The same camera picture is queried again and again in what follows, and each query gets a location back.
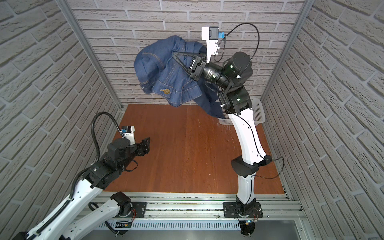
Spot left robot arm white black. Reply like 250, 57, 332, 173
14, 138, 150, 240

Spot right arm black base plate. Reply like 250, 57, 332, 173
223, 202, 264, 219

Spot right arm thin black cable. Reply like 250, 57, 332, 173
214, 22, 261, 65

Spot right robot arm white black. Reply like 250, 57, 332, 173
173, 52, 272, 216

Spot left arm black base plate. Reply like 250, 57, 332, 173
118, 202, 147, 219

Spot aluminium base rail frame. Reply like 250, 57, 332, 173
108, 192, 315, 240

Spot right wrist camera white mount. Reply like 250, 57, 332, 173
201, 27, 225, 63

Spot blue denim trousers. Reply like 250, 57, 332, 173
134, 36, 224, 119

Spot right aluminium corner post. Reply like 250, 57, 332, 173
260, 0, 315, 103

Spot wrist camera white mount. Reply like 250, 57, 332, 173
120, 126, 136, 145
201, 27, 225, 63

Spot white plastic laundry basket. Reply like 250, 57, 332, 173
218, 97, 266, 126

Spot aluminium corner post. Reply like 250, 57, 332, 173
260, 0, 315, 103
56, 0, 124, 111

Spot left aluminium corner post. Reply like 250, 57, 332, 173
56, 0, 124, 111

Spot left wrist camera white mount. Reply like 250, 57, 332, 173
120, 126, 136, 145

